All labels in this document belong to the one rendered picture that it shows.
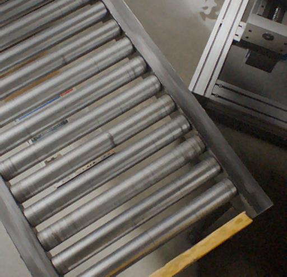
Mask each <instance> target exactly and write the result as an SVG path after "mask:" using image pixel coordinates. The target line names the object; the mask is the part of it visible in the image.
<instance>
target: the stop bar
mask: <svg viewBox="0 0 287 277"><path fill-rule="evenodd" d="M252 222H253V219H252V218H251V216H250V215H249V214H248V212H246V211H244V212H242V213H241V214H239V215H238V216H236V217H235V218H233V219H231V220H230V222H228V223H227V224H225V225H223V226H222V227H220V228H218V229H217V230H216V231H214V232H212V234H210V235H209V236H207V237H205V238H204V239H202V240H201V241H199V242H198V243H197V244H195V245H193V246H192V247H191V248H189V249H188V250H187V251H185V252H184V253H182V254H181V255H179V256H177V257H176V258H174V259H173V260H172V261H171V262H169V263H168V264H166V265H164V266H163V267H161V268H160V269H158V270H157V271H155V272H153V274H151V275H150V276H148V277H173V276H175V275H176V274H177V273H178V272H180V271H182V270H183V269H185V268H186V267H187V266H189V265H190V264H192V263H193V262H195V261H197V260H198V259H199V258H200V257H202V256H203V255H205V254H206V253H208V252H210V251H211V250H213V249H214V248H215V247H216V246H218V245H219V244H221V243H223V242H224V241H226V240H227V239H231V238H232V236H233V235H235V234H236V233H237V232H238V231H240V230H241V229H243V228H244V227H246V226H247V225H249V224H251V223H252Z"/></svg>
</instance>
